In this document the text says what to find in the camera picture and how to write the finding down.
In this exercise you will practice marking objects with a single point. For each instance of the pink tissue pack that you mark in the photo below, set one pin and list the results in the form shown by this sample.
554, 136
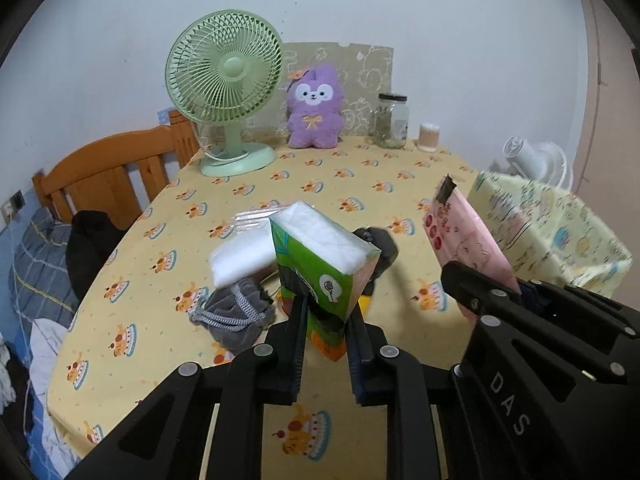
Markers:
465, 244

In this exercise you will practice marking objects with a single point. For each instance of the beige patterned board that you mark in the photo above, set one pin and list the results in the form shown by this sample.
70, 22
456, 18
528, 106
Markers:
364, 71

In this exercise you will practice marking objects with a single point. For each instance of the cotton swab container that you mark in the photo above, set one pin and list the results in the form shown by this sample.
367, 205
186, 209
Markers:
428, 138

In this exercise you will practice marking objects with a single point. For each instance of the wall power outlet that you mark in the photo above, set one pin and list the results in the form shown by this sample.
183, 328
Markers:
13, 205

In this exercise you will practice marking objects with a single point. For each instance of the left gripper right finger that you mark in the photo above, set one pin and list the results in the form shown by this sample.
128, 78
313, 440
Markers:
384, 375

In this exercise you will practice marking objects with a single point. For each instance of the black plastic bag roll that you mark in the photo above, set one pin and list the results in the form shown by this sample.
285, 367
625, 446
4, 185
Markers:
381, 239

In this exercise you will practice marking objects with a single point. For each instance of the cartoon fabric storage box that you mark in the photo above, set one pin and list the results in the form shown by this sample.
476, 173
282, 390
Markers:
549, 234

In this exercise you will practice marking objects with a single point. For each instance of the grey drawstring pouch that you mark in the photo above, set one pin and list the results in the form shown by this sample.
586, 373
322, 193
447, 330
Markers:
236, 315

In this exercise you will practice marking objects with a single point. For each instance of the glass jar with lid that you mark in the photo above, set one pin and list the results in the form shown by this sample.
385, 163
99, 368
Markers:
391, 121

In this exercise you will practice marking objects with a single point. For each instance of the green tissue pack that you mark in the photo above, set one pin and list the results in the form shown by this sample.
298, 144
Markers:
310, 247

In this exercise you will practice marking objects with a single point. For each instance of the wooden bed headboard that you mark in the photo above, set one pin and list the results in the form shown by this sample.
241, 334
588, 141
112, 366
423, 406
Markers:
96, 176

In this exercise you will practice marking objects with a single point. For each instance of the white towel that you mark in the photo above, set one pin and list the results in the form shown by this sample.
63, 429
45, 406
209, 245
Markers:
247, 253

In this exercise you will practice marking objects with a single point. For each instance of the white clothing on bed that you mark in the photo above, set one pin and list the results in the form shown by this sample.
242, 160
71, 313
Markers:
45, 342

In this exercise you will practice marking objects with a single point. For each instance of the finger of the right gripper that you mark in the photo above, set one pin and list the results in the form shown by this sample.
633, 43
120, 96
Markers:
576, 311

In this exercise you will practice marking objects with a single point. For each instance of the blue plaid pillow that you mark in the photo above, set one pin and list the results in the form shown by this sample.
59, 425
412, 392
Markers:
39, 285

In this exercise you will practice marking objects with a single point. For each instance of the white standing fan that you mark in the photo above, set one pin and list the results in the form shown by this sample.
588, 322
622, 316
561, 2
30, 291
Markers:
543, 161

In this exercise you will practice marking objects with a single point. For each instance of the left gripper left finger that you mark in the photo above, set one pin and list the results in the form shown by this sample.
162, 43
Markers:
206, 422

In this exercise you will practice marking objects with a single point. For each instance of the purple plush bunny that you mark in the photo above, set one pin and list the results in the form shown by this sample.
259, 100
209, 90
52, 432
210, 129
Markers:
314, 100

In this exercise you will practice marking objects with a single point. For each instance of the black clothing on bed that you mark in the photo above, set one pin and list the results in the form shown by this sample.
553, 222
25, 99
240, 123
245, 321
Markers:
93, 238

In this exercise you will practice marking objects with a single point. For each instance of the green desk fan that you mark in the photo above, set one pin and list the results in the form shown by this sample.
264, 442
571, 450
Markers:
222, 69

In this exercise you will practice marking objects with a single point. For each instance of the clear zip bag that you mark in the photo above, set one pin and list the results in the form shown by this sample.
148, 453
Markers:
251, 219

